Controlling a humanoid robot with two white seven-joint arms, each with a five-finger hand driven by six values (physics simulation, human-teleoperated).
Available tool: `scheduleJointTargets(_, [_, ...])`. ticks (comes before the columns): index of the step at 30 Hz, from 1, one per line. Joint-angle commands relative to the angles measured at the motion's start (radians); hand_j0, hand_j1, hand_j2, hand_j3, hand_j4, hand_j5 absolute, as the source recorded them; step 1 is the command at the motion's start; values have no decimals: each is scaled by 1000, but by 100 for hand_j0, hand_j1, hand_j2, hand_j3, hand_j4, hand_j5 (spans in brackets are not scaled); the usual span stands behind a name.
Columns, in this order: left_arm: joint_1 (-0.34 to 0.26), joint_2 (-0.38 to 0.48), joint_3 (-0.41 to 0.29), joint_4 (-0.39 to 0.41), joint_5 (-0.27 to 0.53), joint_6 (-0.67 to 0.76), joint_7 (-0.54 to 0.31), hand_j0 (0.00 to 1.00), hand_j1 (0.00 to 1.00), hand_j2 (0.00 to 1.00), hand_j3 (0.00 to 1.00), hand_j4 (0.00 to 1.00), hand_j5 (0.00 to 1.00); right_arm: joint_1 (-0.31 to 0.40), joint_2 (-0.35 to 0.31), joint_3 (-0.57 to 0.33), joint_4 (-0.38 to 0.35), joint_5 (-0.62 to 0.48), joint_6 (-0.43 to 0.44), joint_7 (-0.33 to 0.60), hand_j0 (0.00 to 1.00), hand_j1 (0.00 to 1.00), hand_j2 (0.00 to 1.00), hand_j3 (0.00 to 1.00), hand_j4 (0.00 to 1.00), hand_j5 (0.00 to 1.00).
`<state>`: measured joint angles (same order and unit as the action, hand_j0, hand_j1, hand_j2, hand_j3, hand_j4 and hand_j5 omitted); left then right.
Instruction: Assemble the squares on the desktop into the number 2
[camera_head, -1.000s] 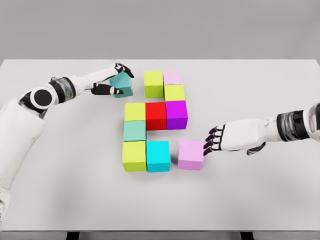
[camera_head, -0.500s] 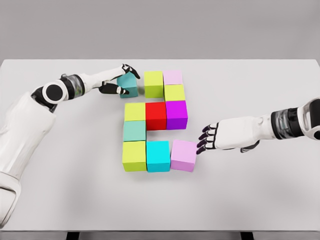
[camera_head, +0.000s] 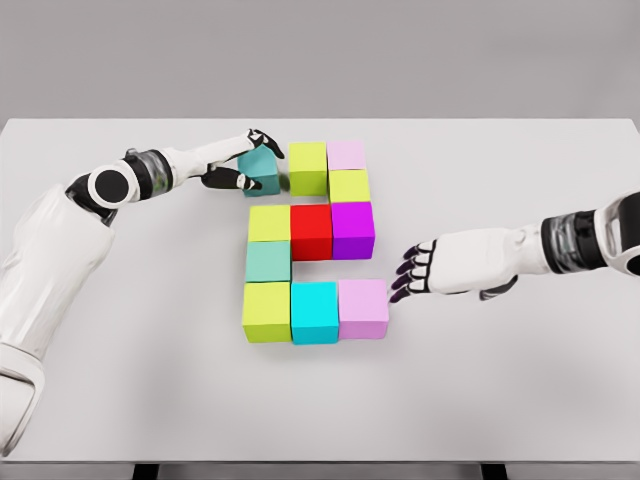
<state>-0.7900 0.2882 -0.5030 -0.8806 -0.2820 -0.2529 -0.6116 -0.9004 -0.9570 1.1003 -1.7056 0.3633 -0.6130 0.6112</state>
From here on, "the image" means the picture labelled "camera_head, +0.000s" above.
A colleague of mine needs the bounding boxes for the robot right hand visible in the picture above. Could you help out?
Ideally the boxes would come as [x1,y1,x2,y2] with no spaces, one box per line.
[388,237,519,304]

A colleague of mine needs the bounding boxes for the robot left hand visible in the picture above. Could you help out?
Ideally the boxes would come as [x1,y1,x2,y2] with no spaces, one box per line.
[199,128,286,192]

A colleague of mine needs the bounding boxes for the dark teal cube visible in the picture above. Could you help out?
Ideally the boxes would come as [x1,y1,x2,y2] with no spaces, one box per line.
[236,144,281,197]

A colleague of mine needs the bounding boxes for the yellow-green cube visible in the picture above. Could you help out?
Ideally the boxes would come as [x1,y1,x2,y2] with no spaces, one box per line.
[242,281,293,345]
[247,203,293,245]
[288,141,330,198]
[328,169,372,205]

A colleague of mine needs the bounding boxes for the light pink cube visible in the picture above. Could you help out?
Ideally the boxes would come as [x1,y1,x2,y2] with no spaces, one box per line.
[337,278,390,341]
[326,139,368,172]

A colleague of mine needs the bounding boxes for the purple cube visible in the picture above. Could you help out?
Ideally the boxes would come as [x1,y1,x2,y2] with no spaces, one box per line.
[330,201,376,261]

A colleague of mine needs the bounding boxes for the red cube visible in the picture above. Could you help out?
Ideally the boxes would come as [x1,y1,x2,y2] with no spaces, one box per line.
[289,203,334,262]

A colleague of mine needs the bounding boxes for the mint green cube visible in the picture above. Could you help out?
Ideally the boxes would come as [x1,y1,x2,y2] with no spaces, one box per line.
[244,240,293,284]

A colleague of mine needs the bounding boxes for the cyan cube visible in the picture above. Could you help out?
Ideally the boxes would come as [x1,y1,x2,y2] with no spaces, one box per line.
[290,281,340,346]

